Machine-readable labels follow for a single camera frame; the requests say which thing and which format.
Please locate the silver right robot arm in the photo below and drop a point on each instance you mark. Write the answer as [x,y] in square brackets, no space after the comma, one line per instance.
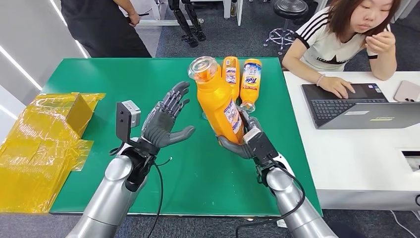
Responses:
[295,203]

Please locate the black handheld controller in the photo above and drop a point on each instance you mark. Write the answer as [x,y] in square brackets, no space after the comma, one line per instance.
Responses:
[144,14]

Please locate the seated person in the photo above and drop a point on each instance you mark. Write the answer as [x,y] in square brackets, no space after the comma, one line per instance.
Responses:
[321,42]

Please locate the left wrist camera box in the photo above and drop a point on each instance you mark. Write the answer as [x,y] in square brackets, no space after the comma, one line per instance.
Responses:
[126,116]

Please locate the black stool chrome base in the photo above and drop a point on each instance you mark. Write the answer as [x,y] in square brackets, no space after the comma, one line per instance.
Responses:
[290,6]

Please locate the white metal floor frame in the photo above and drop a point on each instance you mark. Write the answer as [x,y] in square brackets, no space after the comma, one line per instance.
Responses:
[164,22]

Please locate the black humanoid robot legs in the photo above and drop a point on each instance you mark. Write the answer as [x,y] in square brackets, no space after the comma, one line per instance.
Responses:
[188,28]

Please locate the pink smartphone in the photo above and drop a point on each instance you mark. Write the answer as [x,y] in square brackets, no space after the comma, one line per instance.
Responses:
[407,91]

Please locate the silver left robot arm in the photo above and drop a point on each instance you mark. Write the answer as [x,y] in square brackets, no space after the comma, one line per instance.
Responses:
[111,197]

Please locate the white desk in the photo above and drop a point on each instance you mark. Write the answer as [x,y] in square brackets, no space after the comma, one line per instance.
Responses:
[361,164]

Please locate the orange detergent bottle clear cap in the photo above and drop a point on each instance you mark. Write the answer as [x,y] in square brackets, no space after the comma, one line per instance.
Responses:
[213,101]
[251,88]
[231,70]

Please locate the dark grey laptop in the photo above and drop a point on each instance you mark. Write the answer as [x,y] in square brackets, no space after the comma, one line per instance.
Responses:
[344,105]

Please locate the white table leg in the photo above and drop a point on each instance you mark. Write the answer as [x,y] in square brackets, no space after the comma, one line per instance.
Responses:
[239,10]

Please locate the small bottle on floor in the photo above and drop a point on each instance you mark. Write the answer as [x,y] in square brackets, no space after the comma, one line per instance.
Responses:
[233,8]

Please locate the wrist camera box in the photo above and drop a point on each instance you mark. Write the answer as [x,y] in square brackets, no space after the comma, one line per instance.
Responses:
[126,116]
[262,146]

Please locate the standing person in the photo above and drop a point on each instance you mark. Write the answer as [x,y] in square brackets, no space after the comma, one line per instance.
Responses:
[98,29]

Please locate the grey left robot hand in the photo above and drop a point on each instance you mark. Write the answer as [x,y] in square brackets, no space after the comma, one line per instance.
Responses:
[160,124]

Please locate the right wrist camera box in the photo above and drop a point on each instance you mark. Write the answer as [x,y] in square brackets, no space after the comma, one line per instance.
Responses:
[262,146]

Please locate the green table mat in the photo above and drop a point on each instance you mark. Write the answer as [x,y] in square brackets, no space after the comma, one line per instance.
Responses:
[98,75]

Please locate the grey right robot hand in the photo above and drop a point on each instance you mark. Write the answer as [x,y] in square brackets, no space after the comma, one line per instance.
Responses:
[236,149]

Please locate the yellow film-wrapped cardboard box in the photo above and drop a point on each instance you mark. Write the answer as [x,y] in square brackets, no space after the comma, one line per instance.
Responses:
[36,148]

